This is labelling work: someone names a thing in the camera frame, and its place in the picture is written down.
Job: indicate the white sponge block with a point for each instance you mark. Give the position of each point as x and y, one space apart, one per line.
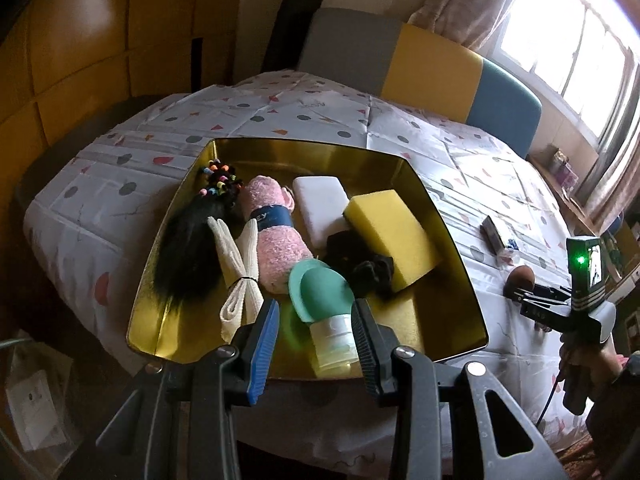
320 200

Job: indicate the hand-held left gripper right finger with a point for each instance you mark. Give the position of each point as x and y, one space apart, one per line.
370 360

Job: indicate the beige patterned curtain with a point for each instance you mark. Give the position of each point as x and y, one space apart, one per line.
615 175
460 5

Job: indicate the black rolled mat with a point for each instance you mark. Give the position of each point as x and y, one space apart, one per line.
295 25

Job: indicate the person's right forearm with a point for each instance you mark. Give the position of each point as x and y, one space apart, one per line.
615 420

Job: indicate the black hairpiece with coloured beads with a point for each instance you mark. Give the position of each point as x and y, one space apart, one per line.
187 245

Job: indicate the yellow sponge block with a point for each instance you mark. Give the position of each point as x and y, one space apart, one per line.
390 230

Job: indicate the green silicone squeeze bottle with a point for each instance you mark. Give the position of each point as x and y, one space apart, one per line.
320 290

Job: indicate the pink towel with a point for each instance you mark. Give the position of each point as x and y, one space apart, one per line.
280 255

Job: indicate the black scrunchie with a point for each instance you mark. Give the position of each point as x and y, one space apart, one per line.
365 270

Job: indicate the gold metal tray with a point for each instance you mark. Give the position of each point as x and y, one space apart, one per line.
280 160

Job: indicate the wooden desk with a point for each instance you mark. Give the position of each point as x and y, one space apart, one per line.
575 205

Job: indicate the small dark box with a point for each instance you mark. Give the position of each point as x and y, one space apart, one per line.
492 232

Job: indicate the white cloth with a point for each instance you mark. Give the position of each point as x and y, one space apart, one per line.
240 285

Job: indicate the clear bag with paper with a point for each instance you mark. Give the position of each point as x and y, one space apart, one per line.
35 400

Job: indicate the wooden wardrobe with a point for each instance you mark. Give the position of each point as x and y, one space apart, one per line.
75 60

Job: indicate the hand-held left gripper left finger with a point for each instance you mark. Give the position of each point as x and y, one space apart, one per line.
262 355

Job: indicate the grey yellow blue chair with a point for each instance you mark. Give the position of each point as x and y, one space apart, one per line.
435 70

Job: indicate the person's right hand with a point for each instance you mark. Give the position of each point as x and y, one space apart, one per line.
602 365

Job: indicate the window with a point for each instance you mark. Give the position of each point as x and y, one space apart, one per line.
575 35

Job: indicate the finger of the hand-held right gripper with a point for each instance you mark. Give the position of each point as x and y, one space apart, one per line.
545 315
547 292

